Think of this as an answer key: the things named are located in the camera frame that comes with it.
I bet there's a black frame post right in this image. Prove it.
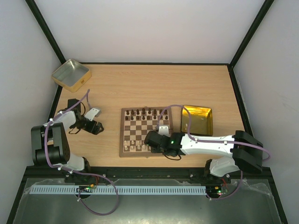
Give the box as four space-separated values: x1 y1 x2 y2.
229 0 274 70

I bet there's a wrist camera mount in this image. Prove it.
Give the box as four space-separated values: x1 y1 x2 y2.
158 126 171 137
84 108 101 121

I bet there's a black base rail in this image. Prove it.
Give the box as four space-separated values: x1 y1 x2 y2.
23 166 231 184

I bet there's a black frame post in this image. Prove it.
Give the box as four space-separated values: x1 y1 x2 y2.
229 0 274 70
25 0 66 64

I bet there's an empty gold square tin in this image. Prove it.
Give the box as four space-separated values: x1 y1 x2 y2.
51 59 92 92

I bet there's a gold tin with white pieces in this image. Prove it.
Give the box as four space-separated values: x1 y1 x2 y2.
184 105 213 136

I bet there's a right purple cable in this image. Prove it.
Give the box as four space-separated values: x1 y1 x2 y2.
157 104 272 201

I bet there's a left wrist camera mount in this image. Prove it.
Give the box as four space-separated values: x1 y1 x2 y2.
84 108 101 121

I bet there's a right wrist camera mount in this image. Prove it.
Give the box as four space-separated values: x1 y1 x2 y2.
158 126 171 137

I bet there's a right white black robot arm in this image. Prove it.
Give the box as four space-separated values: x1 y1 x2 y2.
144 131 270 183

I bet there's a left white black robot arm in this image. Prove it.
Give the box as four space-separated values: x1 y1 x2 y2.
31 98 104 173

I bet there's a slotted grey cable duct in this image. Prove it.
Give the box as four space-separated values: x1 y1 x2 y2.
29 185 206 195

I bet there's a black frame post left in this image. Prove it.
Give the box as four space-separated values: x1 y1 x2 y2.
25 0 66 64

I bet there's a wooden chess board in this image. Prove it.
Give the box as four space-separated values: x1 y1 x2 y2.
119 106 173 157

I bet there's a purple cable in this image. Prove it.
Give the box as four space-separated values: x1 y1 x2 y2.
44 89 120 216
157 104 272 201

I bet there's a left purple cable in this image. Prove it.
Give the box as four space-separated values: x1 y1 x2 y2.
44 89 120 216

